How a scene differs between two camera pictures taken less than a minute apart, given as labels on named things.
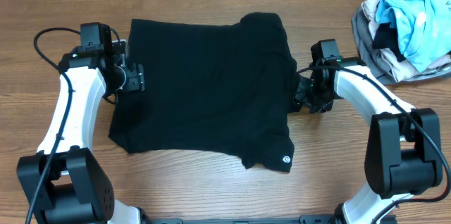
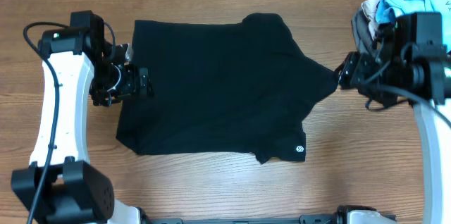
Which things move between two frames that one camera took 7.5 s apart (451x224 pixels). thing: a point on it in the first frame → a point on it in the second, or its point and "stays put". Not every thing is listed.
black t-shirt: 227,88 stays put
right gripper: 299,94 → 358,71
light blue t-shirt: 423,23 stays put
